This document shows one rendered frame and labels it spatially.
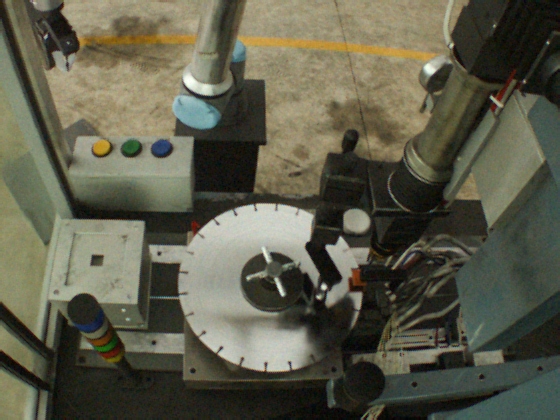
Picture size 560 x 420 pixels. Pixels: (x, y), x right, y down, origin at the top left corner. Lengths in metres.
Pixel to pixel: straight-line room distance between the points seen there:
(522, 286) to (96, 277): 0.74
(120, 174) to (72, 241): 0.19
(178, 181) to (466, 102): 0.72
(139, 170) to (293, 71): 1.72
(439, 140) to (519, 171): 0.12
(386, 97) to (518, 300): 2.23
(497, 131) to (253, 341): 0.53
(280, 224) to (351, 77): 1.87
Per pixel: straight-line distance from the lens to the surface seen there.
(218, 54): 1.03
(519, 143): 0.49
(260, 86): 1.47
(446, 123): 0.54
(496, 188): 0.52
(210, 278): 0.87
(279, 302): 0.85
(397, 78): 2.83
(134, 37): 2.93
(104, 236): 1.00
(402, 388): 0.76
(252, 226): 0.93
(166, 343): 1.04
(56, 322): 1.07
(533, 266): 0.50
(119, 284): 0.94
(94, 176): 1.10
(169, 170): 1.07
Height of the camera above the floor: 1.75
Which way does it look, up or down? 57 degrees down
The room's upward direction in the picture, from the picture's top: 11 degrees clockwise
